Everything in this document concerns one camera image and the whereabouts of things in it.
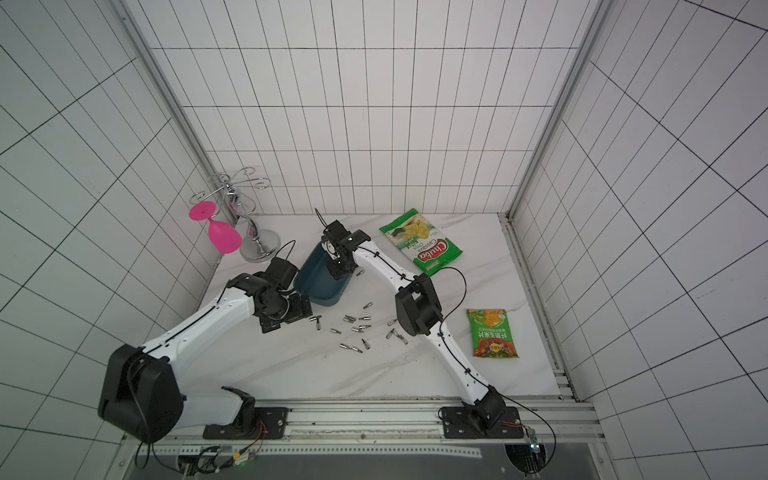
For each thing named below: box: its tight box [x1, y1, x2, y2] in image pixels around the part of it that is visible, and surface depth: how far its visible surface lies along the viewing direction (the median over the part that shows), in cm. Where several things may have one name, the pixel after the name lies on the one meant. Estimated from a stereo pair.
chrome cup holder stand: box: [189, 167, 281, 263], surface depth 96 cm
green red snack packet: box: [466, 309, 519, 358], surface depth 87 cm
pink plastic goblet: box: [188, 201, 243, 254], surface depth 90 cm
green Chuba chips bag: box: [379, 208, 463, 276], surface depth 112 cm
